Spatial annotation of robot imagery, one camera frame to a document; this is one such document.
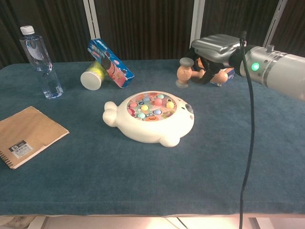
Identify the brown spiral notebook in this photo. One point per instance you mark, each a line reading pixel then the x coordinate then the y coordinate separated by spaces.
pixel 26 133

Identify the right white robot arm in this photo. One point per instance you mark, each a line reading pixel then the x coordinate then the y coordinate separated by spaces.
pixel 276 69

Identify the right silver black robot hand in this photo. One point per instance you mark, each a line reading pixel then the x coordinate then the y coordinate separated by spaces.
pixel 214 47

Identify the cream fishing game toy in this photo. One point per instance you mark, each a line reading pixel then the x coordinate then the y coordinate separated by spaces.
pixel 147 128

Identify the blue table cloth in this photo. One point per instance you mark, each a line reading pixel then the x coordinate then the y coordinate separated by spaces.
pixel 119 176

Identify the white frame post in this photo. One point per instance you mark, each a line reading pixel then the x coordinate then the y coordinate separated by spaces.
pixel 275 21
pixel 197 19
pixel 91 19

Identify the blue cookie box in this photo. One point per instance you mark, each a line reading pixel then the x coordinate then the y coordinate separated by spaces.
pixel 112 64

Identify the clear tennis ball can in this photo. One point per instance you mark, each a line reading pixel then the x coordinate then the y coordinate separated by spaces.
pixel 91 80

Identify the clear plastic water bottle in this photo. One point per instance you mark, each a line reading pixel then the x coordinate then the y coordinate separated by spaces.
pixel 39 57

